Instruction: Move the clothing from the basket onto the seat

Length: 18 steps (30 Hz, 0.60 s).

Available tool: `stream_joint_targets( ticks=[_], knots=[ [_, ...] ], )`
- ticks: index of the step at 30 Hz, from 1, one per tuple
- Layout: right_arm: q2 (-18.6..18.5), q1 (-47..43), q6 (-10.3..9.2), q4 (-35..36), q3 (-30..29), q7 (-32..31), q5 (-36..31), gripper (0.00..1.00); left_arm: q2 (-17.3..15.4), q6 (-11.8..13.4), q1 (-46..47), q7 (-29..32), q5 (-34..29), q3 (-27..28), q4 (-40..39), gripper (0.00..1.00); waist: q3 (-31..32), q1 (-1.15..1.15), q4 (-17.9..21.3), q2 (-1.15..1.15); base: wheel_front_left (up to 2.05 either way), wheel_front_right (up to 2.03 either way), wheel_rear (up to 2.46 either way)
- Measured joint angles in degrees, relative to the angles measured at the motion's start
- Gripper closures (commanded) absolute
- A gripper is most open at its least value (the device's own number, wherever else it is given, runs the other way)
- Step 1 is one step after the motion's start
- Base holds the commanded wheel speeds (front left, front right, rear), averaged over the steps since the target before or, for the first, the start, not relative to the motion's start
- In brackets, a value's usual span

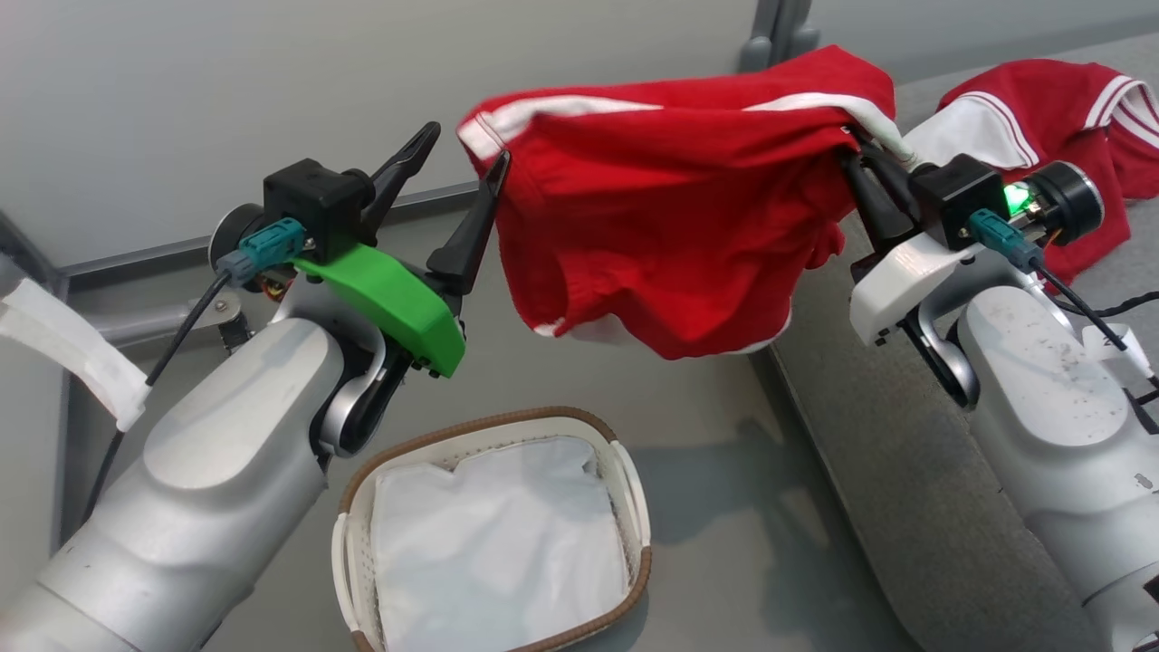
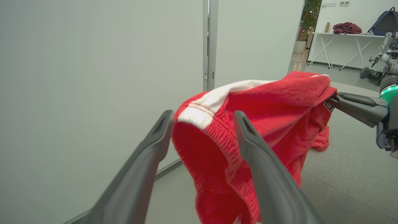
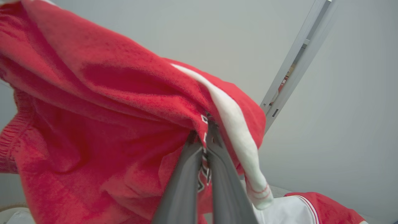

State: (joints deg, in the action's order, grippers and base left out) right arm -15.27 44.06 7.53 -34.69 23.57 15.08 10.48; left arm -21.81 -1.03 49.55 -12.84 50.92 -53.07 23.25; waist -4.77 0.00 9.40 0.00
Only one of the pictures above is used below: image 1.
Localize red shorts with white stripe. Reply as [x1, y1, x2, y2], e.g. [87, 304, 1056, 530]
[455, 45, 915, 361]

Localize black cable with teal plug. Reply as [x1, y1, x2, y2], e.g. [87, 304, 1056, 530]
[967, 210, 1159, 404]
[80, 217, 309, 526]

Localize white cable sleeve strap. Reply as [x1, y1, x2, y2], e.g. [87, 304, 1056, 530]
[0, 276, 151, 432]

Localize grey partition post with foot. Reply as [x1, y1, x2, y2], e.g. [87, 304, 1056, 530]
[0, 213, 245, 350]

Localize grey fabric sofa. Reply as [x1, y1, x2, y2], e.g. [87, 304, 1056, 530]
[770, 36, 1159, 652]

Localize grey double partition post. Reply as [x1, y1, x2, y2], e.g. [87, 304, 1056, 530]
[738, 0, 820, 73]

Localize red jersey with number print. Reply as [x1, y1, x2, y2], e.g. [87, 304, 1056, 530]
[904, 58, 1159, 287]

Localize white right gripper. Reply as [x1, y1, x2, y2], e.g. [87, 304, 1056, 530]
[842, 138, 975, 348]

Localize white cloth basket liner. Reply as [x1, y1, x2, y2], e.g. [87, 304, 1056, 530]
[369, 436, 631, 652]

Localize grey partition bottom rail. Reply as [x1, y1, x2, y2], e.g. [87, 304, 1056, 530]
[59, 181, 481, 282]

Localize white woven laundry basket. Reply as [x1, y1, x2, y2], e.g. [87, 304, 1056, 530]
[331, 406, 653, 652]

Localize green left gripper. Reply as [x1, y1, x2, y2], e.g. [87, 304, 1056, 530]
[290, 122, 511, 381]

